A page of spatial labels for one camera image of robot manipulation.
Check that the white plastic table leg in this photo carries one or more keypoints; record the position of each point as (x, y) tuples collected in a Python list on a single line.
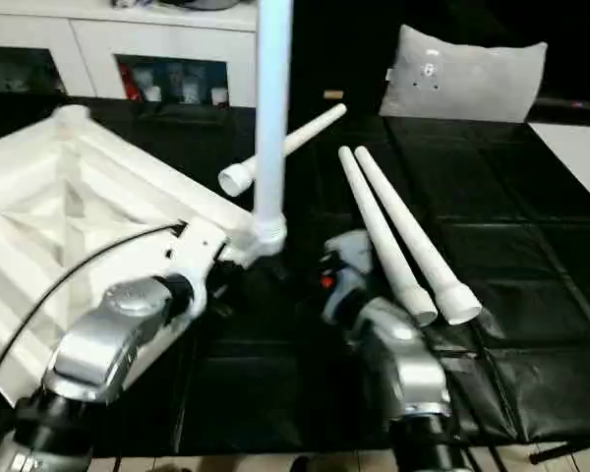
[(418, 231), (383, 231), (305, 138), (272, 108)]

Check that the white plastic table top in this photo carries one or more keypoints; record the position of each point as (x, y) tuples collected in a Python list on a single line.
[(79, 206)]

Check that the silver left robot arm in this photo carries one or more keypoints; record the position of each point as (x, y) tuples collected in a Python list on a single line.
[(108, 344)]

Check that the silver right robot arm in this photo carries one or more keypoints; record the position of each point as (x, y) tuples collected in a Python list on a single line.
[(403, 364)]

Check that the black work mat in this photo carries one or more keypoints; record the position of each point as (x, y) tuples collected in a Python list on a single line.
[(305, 383)]

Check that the small yellow label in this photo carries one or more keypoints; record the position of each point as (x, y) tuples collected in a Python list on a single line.
[(333, 94)]

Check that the white cabinet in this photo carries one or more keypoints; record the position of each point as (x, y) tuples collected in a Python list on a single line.
[(98, 49)]

